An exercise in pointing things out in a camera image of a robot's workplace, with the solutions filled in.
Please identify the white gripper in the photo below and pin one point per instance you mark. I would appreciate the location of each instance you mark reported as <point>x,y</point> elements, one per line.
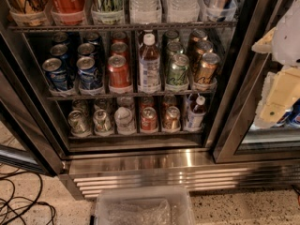
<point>288,39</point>

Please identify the clear water bottle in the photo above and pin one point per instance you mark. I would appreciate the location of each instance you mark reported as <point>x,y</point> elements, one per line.
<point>145,11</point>
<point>181,11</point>

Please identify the gold can bottom shelf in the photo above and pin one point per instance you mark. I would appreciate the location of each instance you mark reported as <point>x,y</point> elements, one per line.
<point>171,119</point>

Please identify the red can bottom shelf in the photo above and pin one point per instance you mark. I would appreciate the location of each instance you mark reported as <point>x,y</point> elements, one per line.
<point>149,119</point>

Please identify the clear bottle bottom shelf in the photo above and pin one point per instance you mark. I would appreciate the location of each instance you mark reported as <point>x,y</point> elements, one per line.
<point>125,121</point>

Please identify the stainless steel display fridge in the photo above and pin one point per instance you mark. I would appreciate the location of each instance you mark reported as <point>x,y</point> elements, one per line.
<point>109,160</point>

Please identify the green can top shelf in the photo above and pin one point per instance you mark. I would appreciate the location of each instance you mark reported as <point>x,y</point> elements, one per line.
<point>107,11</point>

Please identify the red Coca-Cola can top shelf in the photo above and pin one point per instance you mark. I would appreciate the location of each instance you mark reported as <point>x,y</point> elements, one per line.
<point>69,12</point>

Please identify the open fridge door left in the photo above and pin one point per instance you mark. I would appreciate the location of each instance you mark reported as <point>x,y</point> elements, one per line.
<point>36,154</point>

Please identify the blue Pepsi can behind glass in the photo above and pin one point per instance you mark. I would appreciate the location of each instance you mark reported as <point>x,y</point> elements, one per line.
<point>291,117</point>

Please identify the gold soda can front middle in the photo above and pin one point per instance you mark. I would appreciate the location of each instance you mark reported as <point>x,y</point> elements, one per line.
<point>207,68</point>

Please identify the gold soda can second row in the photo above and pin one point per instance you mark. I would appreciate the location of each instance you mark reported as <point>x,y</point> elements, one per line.
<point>200,48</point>

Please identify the green soda can front middle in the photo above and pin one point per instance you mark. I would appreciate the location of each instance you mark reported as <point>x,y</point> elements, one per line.
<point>177,70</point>

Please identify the green soda can second row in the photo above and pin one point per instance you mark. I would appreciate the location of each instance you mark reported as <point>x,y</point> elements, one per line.
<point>172,49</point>

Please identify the red soda can front middle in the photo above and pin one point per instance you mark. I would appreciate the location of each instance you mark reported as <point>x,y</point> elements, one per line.
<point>119,71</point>

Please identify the red soda can second row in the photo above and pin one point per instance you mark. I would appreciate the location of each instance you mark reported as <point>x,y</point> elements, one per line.
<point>119,48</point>

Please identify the silver can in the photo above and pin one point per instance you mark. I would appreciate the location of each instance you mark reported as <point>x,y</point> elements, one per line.
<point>102,121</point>
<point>78,123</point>

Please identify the blue pepsi can second row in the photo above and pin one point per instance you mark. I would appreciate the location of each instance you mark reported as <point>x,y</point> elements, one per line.
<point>61,51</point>
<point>90,50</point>

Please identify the silver can bottom front left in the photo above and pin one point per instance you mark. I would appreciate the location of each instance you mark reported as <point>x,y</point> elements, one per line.
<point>78,123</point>

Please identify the clear plastic bin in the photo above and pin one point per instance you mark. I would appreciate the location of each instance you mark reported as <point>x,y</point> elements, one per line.
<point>164,205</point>

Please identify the blue Pepsi can second row left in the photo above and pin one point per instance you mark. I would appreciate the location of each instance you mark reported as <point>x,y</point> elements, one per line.
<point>61,51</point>

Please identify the blue Pepsi can front left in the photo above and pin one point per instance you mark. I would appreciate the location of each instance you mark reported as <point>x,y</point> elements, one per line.
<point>57,74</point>

